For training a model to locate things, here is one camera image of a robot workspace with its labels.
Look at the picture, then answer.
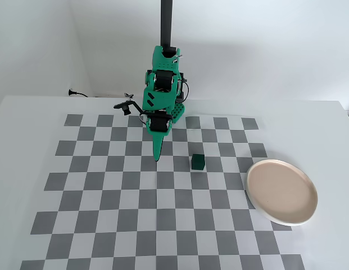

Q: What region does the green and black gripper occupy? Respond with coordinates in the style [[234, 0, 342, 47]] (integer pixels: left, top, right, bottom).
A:
[[146, 110, 174, 163]]

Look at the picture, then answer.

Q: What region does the dark green dice cube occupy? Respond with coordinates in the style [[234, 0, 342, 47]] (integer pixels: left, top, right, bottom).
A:
[[191, 153, 206, 172]]

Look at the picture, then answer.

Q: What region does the green perforated robot base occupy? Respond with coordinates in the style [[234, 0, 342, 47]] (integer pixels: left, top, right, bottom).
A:
[[170, 102, 188, 124]]

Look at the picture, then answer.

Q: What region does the beige round plate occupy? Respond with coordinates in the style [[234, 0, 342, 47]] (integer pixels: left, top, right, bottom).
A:
[[246, 159, 319, 227]]

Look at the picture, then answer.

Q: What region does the grey white checkerboard mat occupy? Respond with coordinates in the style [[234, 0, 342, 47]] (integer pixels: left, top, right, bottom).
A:
[[21, 114, 306, 270]]

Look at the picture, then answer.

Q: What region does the black vertical pole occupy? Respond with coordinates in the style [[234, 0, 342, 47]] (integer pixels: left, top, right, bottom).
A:
[[160, 0, 173, 53]]

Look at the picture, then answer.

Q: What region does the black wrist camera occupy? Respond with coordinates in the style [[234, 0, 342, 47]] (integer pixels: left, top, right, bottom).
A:
[[113, 100, 143, 116]]

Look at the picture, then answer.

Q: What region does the black looped motor cable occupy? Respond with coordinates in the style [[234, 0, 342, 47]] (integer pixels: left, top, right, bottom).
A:
[[178, 79, 190, 102]]

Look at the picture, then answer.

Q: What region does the black wall plug with cord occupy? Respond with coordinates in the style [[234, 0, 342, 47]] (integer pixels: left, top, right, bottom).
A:
[[67, 88, 101, 98]]

